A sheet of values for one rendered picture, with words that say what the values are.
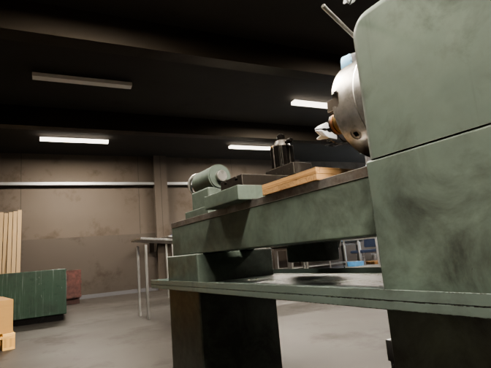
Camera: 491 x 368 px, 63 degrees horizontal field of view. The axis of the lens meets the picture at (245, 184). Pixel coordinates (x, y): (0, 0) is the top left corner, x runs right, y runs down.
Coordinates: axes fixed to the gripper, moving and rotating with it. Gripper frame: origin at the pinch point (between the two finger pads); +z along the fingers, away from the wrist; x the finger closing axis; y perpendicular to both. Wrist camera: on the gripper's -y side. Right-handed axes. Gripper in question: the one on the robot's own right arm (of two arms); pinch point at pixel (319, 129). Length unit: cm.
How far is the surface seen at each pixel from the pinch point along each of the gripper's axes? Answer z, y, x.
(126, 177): -148, 806, 153
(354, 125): 10.2, -24.9, -7.8
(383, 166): 19, -40, -24
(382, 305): 27, -41, -55
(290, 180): 14.8, 1.1, -18.8
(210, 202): 20, 51, -19
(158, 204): -216, 785, 88
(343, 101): 12.5, -24.1, -0.4
